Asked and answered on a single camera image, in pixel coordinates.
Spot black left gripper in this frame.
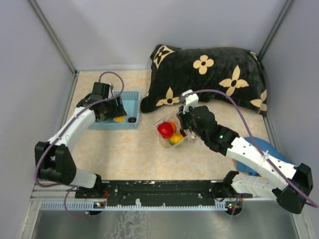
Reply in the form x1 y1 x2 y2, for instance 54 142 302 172
103 94 127 120

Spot yellow orange toy fruit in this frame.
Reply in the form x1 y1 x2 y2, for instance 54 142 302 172
113 116 126 123

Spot orange toy orange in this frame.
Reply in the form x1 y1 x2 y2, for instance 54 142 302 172
168 121 177 133

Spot green yellow toy mango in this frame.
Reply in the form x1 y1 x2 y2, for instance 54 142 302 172
168 132 184 145

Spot red toy apple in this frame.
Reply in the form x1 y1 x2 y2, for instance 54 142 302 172
157 122 174 139

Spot clear dotted zip top bag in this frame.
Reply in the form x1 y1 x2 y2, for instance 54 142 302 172
152 113 197 149

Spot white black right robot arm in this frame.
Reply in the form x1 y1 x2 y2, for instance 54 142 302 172
176 106 314 214

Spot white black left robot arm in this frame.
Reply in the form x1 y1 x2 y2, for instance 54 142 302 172
34 82 126 198

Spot blue cloth bag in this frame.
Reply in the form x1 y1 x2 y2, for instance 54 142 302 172
237 137 292 177

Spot dark red toy fruit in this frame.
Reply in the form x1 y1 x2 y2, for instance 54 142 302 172
128 117 137 123

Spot light blue plastic basket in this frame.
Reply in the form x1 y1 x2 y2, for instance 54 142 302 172
88 91 141 130

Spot black pillow with cream flowers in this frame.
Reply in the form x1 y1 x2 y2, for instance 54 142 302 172
140 44 267 116

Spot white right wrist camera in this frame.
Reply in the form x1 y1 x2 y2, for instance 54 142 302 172
179 90 199 114

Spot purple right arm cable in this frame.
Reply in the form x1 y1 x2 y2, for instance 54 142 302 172
180 89 319 217

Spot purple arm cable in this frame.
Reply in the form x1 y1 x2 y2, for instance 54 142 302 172
180 89 319 217
33 71 125 218

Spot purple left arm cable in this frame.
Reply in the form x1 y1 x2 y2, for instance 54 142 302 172
33 71 125 218

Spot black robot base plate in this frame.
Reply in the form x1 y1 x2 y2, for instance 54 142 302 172
75 180 239 207

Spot white slotted cable duct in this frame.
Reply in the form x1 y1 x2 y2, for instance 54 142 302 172
39 200 244 210

